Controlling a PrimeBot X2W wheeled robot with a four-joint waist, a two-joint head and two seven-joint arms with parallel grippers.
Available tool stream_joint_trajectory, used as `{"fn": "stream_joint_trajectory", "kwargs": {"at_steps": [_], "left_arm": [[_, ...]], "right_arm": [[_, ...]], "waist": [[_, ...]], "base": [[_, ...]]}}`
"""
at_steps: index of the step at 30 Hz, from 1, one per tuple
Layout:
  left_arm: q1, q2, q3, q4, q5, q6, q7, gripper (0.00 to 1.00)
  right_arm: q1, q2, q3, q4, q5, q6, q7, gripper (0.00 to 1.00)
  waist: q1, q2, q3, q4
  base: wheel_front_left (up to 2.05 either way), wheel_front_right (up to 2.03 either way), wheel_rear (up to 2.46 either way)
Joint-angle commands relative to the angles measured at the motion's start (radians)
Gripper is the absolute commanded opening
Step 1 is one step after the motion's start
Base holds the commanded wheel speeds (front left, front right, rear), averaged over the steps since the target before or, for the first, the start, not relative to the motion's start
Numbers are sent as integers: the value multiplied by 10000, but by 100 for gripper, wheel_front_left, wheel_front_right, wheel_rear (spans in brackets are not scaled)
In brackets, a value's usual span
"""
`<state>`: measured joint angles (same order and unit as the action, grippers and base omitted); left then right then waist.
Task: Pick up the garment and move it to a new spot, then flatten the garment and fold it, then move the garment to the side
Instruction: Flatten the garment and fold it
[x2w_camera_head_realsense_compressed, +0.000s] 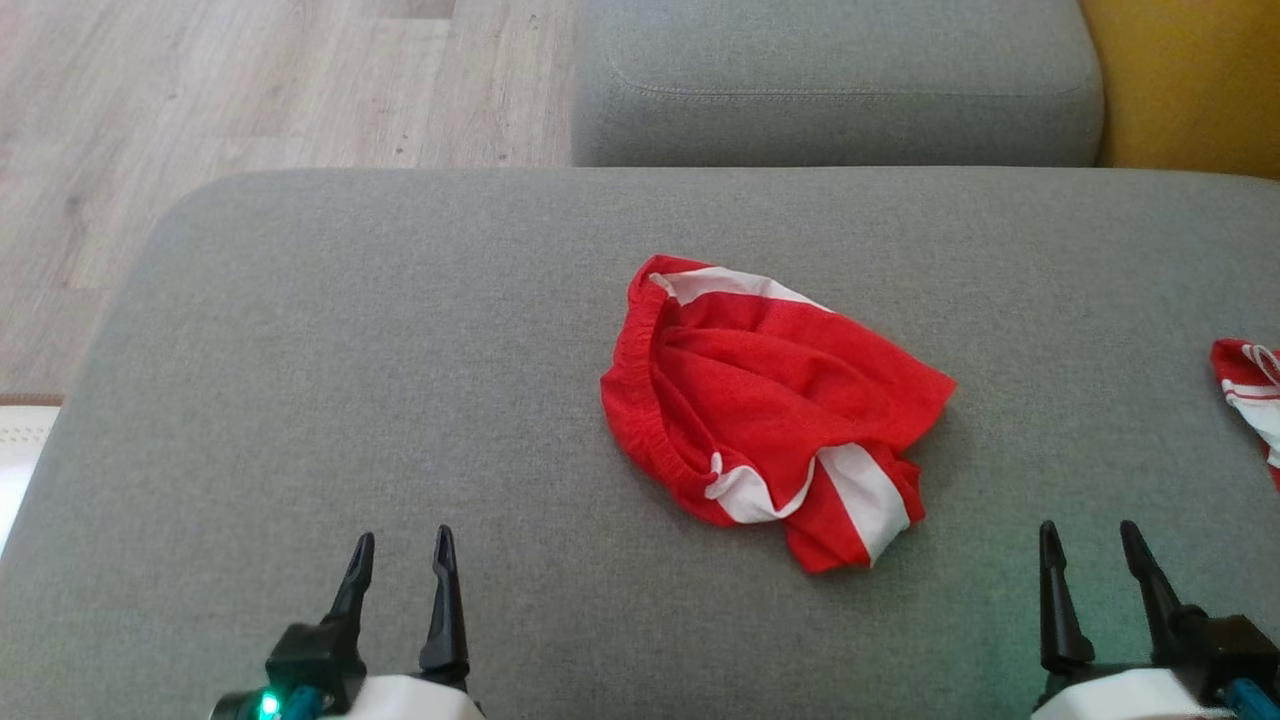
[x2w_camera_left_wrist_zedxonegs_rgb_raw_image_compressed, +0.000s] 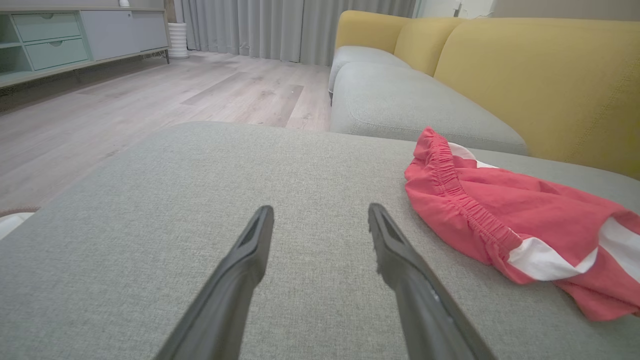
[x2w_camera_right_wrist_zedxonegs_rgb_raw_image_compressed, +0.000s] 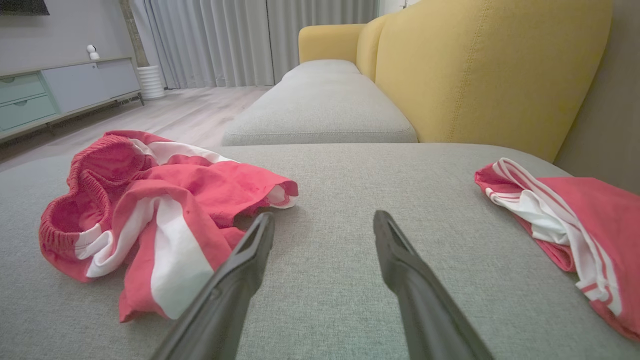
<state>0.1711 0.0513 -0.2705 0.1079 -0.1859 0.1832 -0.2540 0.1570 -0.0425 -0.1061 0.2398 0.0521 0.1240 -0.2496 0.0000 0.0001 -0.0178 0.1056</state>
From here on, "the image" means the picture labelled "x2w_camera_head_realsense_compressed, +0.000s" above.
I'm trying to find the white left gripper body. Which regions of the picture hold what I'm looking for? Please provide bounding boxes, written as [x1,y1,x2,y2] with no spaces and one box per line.
[325,675,486,720]

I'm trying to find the teal right camera connector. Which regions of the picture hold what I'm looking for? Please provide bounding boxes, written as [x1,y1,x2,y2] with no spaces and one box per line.
[1225,678,1280,720]

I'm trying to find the yellow sofa backrest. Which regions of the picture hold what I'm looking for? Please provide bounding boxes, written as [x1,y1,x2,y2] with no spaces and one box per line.
[1078,0,1280,182]

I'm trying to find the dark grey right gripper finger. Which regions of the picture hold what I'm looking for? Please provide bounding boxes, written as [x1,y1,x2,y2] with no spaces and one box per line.
[1120,519,1186,661]
[1039,520,1097,676]

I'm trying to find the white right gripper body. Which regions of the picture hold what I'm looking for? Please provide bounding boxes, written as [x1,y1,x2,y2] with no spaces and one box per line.
[1030,668,1236,720]

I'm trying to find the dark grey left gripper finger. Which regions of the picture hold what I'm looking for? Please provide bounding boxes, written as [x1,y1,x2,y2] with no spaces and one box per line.
[419,525,470,689]
[322,532,376,631]

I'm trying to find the grey fabric sofa seat cushion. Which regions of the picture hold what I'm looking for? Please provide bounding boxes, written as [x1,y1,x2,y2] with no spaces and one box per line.
[571,0,1105,169]

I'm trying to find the red shorts with white stripes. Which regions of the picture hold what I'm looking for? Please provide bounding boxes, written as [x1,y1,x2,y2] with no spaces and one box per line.
[600,254,957,575]

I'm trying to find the grey fabric sofa chaise seat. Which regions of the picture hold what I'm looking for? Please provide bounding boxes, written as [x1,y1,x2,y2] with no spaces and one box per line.
[0,167,1280,720]

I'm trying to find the red and white numbered jersey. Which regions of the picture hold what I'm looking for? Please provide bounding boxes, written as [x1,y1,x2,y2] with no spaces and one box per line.
[1210,338,1280,491]

